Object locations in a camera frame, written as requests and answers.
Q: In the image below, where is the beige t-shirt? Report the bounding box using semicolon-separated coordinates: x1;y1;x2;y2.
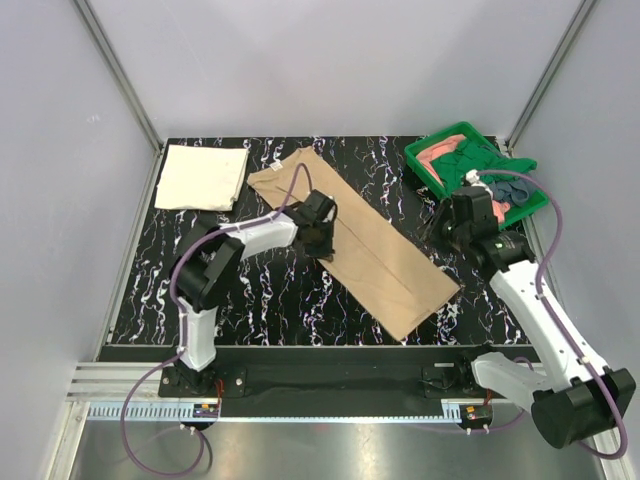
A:
247;147;459;341

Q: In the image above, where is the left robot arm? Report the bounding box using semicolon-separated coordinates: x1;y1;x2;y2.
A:
169;190;338;396

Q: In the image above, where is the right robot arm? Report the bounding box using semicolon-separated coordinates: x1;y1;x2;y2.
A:
427;186;636;459

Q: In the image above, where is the green plastic bin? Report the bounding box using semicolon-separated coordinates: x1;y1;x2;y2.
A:
405;122;549;229

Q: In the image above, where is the grey t-shirt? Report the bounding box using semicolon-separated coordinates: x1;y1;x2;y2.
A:
488;178;538;207

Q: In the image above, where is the green t-shirt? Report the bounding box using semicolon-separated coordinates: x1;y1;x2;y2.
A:
432;140;537;193

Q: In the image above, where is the pink t-shirt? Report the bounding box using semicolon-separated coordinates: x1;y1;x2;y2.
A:
417;133;514;221

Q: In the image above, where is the folded white t-shirt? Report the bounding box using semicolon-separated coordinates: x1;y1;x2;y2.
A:
154;145;249;212

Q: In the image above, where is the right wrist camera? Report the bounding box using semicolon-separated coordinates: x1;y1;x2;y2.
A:
451;170;500;225

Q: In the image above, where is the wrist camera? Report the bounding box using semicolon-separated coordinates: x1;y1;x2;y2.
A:
451;170;500;225
298;190;338;224

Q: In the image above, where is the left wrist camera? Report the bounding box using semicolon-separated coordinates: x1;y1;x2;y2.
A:
298;190;338;224

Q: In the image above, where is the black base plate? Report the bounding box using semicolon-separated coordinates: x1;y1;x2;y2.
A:
159;346;501;411

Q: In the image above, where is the white slotted cable duct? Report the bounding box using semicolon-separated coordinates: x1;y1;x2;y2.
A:
88;401;462;424

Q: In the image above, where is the left aluminium frame post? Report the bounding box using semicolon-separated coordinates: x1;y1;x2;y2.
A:
70;0;163;152

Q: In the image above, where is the aluminium frame post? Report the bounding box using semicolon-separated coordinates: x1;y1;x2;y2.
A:
70;0;163;152
505;0;600;152

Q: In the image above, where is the right aluminium frame post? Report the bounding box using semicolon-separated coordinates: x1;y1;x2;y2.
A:
505;0;600;152

